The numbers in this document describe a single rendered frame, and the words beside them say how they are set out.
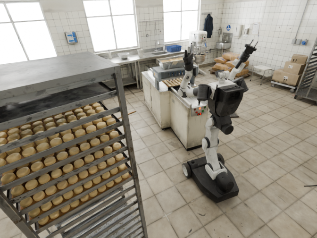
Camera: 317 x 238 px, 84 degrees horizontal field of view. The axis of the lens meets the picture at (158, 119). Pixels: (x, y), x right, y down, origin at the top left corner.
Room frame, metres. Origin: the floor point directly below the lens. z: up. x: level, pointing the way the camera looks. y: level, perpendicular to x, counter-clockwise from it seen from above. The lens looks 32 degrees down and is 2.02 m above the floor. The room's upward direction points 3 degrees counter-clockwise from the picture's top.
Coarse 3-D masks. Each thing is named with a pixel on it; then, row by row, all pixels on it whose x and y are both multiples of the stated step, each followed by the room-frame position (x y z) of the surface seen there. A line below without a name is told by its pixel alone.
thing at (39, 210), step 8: (120, 168) 0.82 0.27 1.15; (104, 176) 0.76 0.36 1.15; (112, 176) 0.77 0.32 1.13; (88, 184) 0.70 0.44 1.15; (96, 184) 0.72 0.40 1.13; (72, 192) 0.66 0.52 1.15; (80, 192) 0.66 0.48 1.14; (56, 200) 0.61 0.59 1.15; (64, 200) 0.62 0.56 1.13; (40, 208) 0.58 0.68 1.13; (48, 208) 0.57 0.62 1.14; (32, 216) 0.53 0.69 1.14
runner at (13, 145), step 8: (104, 112) 0.77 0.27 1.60; (112, 112) 0.79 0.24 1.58; (80, 120) 0.71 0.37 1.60; (88, 120) 0.73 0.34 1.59; (56, 128) 0.65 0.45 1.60; (64, 128) 0.67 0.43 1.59; (32, 136) 0.60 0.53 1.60; (40, 136) 0.61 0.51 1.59; (48, 136) 0.63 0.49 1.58; (8, 144) 0.55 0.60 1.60; (16, 144) 0.56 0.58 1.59; (24, 144) 0.58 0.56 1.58; (0, 152) 0.53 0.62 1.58
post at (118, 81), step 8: (120, 72) 0.81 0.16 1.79; (120, 80) 0.80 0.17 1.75; (120, 88) 0.80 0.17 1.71; (120, 96) 0.80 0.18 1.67; (120, 104) 0.80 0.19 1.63; (120, 112) 0.82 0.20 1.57; (128, 120) 0.81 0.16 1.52; (128, 128) 0.80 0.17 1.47; (128, 136) 0.80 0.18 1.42; (128, 144) 0.79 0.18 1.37; (128, 152) 0.81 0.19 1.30; (136, 168) 0.81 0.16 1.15; (136, 176) 0.80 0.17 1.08; (136, 184) 0.80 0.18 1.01; (136, 192) 0.80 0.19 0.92; (144, 216) 0.81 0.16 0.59; (144, 224) 0.80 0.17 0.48; (144, 232) 0.79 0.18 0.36
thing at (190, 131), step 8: (176, 96) 2.55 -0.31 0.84; (176, 104) 2.53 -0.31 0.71; (184, 104) 2.26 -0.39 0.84; (192, 104) 2.24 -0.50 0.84; (200, 104) 2.23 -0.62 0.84; (176, 112) 2.53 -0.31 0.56; (184, 112) 2.25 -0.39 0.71; (176, 120) 2.53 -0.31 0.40; (184, 120) 2.24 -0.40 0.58; (192, 120) 2.18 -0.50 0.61; (200, 120) 2.22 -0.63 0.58; (176, 128) 2.52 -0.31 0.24; (184, 128) 2.23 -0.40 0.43; (192, 128) 2.18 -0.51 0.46; (200, 128) 2.22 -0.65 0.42; (176, 136) 2.60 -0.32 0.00; (184, 136) 2.22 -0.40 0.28; (192, 136) 2.18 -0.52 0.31; (200, 136) 2.22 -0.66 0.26; (184, 144) 2.21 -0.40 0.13; (192, 144) 2.18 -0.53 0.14; (200, 144) 2.23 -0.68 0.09
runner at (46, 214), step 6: (120, 174) 0.78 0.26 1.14; (108, 180) 0.73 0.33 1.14; (96, 186) 0.69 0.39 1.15; (84, 192) 0.65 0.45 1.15; (90, 192) 0.67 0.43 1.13; (72, 198) 0.61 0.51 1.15; (78, 198) 0.63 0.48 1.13; (60, 204) 0.58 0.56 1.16; (66, 204) 0.59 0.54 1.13; (54, 210) 0.56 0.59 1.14; (42, 216) 0.53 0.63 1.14; (30, 222) 0.50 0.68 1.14
